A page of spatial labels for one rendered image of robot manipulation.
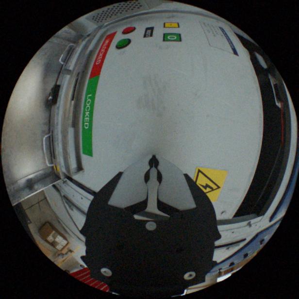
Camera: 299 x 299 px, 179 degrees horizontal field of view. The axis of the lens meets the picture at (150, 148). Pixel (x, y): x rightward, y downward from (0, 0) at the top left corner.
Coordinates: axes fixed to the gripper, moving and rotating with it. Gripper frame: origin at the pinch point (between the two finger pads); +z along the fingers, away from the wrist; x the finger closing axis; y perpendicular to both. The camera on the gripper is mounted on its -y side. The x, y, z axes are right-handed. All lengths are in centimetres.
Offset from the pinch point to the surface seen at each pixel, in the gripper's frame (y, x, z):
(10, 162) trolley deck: -0.8, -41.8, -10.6
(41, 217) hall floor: 87, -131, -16
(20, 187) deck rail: 8.0, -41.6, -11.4
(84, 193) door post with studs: 15.6, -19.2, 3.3
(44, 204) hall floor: 78, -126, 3
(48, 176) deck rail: 12.8, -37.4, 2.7
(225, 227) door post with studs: 15.8, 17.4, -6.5
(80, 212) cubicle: 25.2, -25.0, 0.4
